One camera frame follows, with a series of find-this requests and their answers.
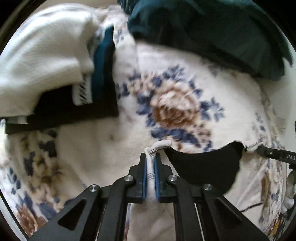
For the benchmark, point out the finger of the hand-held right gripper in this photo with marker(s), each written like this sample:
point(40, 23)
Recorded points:
point(266, 151)

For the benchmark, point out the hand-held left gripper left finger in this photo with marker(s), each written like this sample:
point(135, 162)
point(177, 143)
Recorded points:
point(143, 178)

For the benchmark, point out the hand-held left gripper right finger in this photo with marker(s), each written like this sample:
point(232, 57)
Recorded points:
point(156, 178)

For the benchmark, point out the black folded cloth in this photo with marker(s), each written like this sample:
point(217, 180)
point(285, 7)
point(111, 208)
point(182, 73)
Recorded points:
point(76, 109)

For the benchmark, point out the floral printed blanket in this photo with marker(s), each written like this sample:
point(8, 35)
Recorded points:
point(185, 81)

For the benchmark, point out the blue folded cloth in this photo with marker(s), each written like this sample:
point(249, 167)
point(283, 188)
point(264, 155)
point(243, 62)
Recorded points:
point(103, 62)

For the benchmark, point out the dark teal cloth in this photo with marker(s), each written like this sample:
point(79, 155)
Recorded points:
point(208, 30)

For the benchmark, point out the white knitted cloth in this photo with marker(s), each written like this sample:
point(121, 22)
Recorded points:
point(44, 53)

